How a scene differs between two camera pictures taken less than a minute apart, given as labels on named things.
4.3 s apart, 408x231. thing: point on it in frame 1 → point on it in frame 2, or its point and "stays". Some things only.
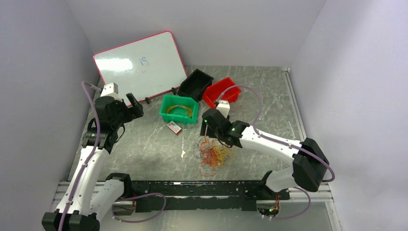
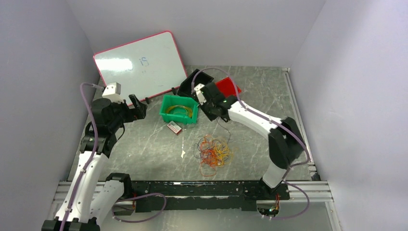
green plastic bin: x=179 y=109 stays
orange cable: x=209 y=158 stays
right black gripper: x=203 y=129 → x=210 y=117
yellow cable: x=223 y=154 stays
